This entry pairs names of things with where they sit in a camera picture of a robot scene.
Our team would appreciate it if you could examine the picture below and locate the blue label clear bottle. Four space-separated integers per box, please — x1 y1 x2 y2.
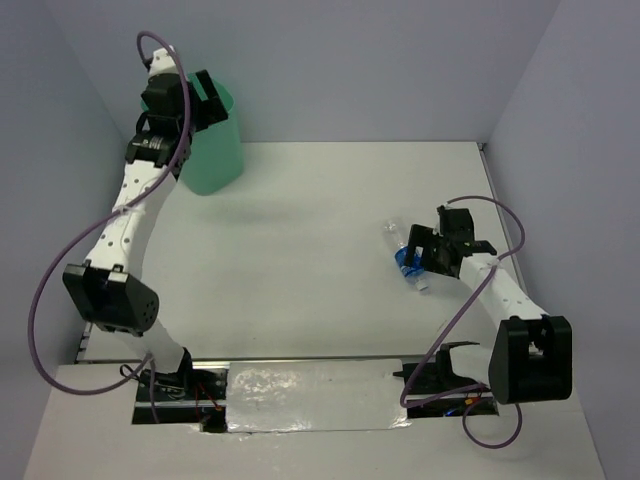
382 217 431 294

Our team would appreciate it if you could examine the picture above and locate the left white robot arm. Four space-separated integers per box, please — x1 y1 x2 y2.
63 70 228 399

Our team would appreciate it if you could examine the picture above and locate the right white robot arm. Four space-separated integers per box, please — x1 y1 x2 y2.
405 206 573 405

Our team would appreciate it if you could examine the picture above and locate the green plastic bin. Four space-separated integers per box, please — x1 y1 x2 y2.
125 72 244 196

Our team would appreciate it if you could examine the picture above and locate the silver foil sheet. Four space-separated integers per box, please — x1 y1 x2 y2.
226 359 410 433

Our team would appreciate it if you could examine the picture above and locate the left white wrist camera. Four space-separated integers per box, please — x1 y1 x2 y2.
144 45 178 78

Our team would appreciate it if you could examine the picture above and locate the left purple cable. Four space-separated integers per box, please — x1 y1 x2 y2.
27 31 194 424

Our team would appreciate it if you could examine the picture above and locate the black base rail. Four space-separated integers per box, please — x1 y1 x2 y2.
132 358 498 434

